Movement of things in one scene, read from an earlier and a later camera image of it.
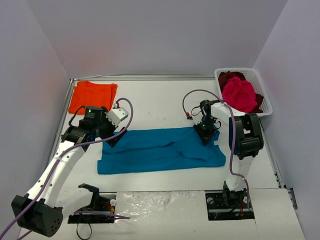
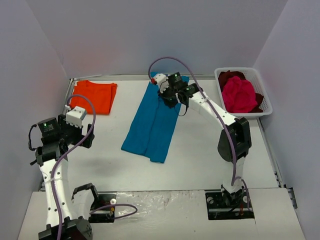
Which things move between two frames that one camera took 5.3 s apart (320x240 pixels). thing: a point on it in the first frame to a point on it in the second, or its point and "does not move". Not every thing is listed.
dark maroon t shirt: [223, 76] does not move
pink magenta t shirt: [239, 94] does not move
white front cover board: [182, 216] does not move
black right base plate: [217, 209] does not move
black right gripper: [204, 133] to [167, 97]
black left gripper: [110, 132] to [75, 135]
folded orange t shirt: [87, 94] does not move
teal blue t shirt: [151, 150] to [152, 131]
